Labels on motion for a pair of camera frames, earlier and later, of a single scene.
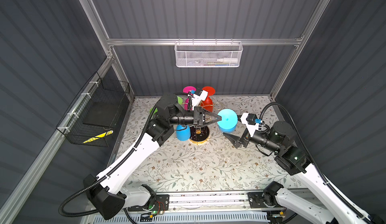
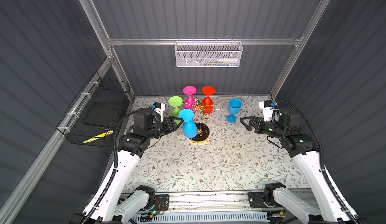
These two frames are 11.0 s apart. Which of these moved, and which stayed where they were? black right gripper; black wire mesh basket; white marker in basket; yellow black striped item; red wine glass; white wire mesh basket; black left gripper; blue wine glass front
Moved: black right gripper; black left gripper; blue wine glass front
Stayed: white wire mesh basket; red wine glass; white marker in basket; yellow black striped item; black wire mesh basket
